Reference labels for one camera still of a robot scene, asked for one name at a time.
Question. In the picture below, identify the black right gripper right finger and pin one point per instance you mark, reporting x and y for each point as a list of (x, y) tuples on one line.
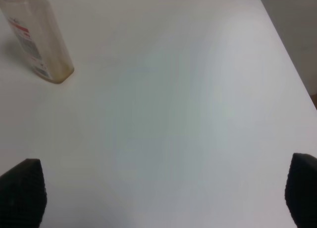
[(301, 190)]

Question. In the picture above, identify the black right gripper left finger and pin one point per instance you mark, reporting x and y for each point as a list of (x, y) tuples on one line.
[(23, 196)]

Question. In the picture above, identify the clear plastic drink bottle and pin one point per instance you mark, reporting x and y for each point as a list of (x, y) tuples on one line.
[(37, 31)]

